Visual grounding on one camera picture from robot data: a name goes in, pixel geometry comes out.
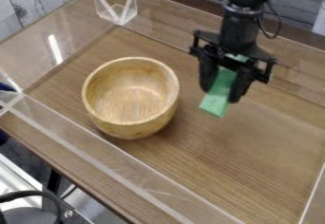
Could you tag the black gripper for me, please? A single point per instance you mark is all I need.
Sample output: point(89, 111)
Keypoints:
point(232, 48)

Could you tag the green rectangular block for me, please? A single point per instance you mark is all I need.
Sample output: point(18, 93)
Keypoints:
point(216, 101)

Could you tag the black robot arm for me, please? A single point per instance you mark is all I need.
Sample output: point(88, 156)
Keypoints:
point(257, 4)

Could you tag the brown wooden bowl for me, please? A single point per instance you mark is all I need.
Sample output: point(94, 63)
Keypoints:
point(130, 96)

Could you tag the black table leg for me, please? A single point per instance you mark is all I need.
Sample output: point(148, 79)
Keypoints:
point(54, 182)

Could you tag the clear acrylic tray wall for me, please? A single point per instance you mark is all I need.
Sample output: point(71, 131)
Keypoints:
point(245, 169)

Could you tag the black metal bracket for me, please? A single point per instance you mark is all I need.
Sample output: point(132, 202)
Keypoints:
point(71, 216)

